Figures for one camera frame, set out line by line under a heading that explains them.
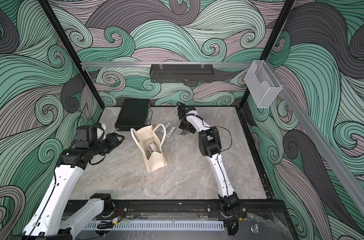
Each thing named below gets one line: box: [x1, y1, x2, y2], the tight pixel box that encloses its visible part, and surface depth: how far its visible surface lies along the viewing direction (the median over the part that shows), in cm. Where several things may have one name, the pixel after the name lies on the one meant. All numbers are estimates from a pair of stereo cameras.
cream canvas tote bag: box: [130, 124, 168, 174], surface depth 89 cm
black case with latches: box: [114, 98, 154, 131], surface depth 118 cm
